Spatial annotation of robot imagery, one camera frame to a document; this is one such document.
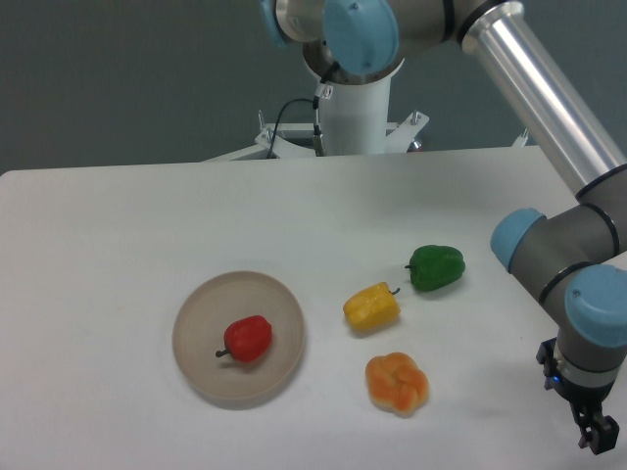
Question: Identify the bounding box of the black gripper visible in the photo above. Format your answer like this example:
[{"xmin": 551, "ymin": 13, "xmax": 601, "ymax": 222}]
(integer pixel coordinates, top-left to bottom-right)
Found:
[{"xmin": 536, "ymin": 338, "xmax": 619, "ymax": 454}]

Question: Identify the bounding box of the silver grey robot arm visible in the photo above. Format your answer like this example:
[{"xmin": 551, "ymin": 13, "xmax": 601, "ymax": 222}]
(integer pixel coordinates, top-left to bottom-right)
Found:
[{"xmin": 260, "ymin": 1, "xmax": 626, "ymax": 454}]

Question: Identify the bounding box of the yellow toy pepper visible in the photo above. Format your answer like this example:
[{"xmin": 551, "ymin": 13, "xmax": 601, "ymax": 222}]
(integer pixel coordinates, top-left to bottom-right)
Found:
[{"xmin": 343, "ymin": 282, "xmax": 401, "ymax": 332}]

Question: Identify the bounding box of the green toy pepper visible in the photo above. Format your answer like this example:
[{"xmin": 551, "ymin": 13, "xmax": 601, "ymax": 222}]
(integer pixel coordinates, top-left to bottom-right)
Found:
[{"xmin": 405, "ymin": 245, "xmax": 465, "ymax": 292}]

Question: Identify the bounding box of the black cable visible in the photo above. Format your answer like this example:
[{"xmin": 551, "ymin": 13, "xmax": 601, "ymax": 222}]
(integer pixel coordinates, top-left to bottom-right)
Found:
[{"xmin": 266, "ymin": 61, "xmax": 342, "ymax": 159}]

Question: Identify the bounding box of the beige round plate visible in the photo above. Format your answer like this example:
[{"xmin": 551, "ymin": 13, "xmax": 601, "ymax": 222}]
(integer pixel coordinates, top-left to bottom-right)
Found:
[{"xmin": 171, "ymin": 271, "xmax": 306, "ymax": 409}]

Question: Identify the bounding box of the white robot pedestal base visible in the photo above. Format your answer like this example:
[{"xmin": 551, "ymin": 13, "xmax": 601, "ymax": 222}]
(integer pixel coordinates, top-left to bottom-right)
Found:
[{"xmin": 200, "ymin": 42, "xmax": 530, "ymax": 163}]

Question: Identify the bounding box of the orange knotted bread roll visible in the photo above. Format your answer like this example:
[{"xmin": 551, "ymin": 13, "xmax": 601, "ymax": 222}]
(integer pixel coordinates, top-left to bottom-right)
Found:
[{"xmin": 364, "ymin": 352, "xmax": 430, "ymax": 416}]

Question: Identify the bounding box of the red toy pepper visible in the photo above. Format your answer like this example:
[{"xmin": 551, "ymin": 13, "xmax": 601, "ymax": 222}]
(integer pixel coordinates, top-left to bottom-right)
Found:
[{"xmin": 215, "ymin": 315, "xmax": 272, "ymax": 363}]

